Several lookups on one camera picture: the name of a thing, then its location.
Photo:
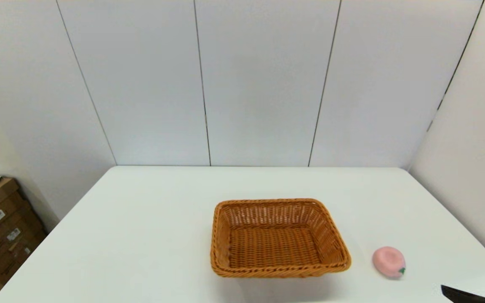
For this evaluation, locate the pink toy peach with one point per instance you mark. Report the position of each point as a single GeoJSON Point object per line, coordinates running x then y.
{"type": "Point", "coordinates": [388, 261]}

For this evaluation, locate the orange woven wicker basket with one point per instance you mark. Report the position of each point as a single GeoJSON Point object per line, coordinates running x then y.
{"type": "Point", "coordinates": [276, 248]}

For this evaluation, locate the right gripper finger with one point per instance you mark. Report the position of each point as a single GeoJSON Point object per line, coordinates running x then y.
{"type": "Point", "coordinates": [465, 296]}

